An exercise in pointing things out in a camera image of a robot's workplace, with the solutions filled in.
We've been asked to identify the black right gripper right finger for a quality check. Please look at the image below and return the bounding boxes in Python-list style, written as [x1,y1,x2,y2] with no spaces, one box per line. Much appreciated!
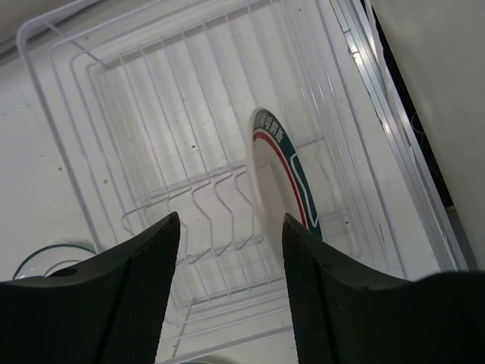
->
[282,215,484,363]

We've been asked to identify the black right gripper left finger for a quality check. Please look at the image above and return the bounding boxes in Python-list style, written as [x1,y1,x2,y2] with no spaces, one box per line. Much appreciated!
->
[1,213,180,363]

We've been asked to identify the glass plate with green rim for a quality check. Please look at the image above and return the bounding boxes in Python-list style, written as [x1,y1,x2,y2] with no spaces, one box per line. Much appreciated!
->
[13,242,97,280]

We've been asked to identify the white plate green red rim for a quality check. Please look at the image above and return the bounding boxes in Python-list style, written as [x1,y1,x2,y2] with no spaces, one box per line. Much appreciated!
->
[246,108,323,265]

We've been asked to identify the white wire dish rack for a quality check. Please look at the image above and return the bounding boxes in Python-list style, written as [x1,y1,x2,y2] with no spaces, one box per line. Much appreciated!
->
[16,1,462,363]

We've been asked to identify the aluminium frame rail right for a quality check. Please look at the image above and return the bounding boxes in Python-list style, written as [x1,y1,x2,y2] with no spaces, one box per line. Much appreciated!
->
[338,1,478,271]

